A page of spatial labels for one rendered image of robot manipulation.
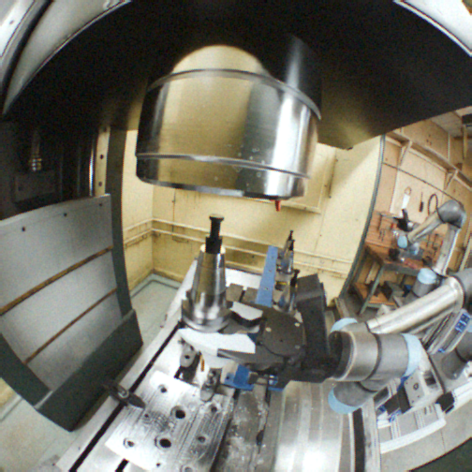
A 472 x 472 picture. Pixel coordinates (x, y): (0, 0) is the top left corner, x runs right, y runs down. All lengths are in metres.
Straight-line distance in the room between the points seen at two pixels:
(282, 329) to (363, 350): 0.11
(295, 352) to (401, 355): 0.17
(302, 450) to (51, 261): 0.98
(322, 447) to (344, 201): 1.26
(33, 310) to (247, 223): 1.16
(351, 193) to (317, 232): 0.33
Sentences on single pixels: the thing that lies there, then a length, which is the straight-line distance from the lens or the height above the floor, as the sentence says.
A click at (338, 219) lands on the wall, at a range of 1.26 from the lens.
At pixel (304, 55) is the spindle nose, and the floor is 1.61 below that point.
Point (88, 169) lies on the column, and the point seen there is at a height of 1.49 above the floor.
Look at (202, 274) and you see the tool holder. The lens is 0.20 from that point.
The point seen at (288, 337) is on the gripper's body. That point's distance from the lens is 0.24.
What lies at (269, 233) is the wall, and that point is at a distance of 1.24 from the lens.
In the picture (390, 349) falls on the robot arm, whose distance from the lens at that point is 0.31.
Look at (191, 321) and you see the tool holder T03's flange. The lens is 0.23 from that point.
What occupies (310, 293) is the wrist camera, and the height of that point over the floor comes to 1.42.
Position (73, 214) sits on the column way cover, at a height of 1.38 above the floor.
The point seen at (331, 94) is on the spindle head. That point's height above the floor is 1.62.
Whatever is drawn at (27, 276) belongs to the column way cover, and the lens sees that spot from 0.54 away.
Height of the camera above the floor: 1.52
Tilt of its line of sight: 19 degrees down
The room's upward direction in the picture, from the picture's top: 9 degrees clockwise
